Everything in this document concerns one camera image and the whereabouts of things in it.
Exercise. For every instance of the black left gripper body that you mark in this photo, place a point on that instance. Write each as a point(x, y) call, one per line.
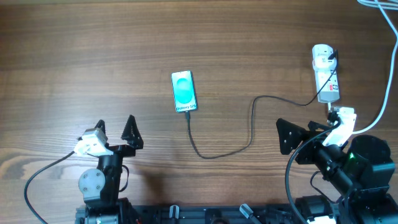
point(122, 150)

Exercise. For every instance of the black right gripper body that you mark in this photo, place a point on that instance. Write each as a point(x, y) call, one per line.
point(331, 157)

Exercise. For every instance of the Galaxy S25 smartphone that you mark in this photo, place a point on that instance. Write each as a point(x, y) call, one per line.
point(184, 91)

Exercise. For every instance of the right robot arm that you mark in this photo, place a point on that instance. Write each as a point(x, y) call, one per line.
point(359, 170)

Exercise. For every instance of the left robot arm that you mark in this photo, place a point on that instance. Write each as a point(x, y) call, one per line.
point(101, 186)

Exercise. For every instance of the white power strip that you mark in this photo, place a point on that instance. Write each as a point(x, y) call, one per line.
point(326, 81)

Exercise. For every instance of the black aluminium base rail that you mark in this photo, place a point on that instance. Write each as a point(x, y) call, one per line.
point(274, 213)

